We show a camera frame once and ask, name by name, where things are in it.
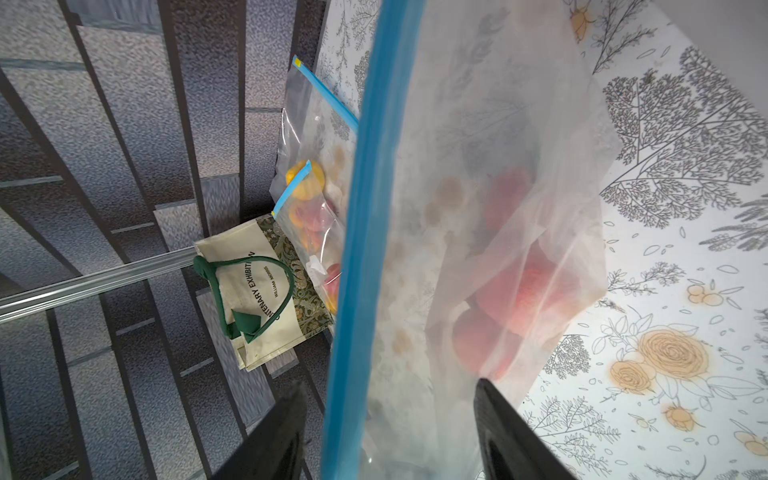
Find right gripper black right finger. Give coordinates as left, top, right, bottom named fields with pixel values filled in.
left=474, top=378, right=574, bottom=480

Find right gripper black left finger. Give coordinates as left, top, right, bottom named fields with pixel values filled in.
left=213, top=384, right=307, bottom=480

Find pink peach with leaf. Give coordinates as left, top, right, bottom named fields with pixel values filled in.
left=289, top=197, right=335, bottom=253

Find yellow peach green leaf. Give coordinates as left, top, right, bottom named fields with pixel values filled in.
left=285, top=160, right=325, bottom=201

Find clear zip-top bag blue zipper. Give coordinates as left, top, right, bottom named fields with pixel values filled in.
left=270, top=57, right=358, bottom=223

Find large pink peach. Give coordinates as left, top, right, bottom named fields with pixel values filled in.
left=475, top=243, right=579, bottom=335

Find wrinkled yellow red peach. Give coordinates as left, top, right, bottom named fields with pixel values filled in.
left=484, top=167, right=532, bottom=232

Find white plastic mesh basket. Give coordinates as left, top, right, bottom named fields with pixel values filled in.
left=656, top=0, right=767, bottom=114

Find canvas tote bag green handles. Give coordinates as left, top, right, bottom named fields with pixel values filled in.
left=193, top=215, right=333, bottom=371

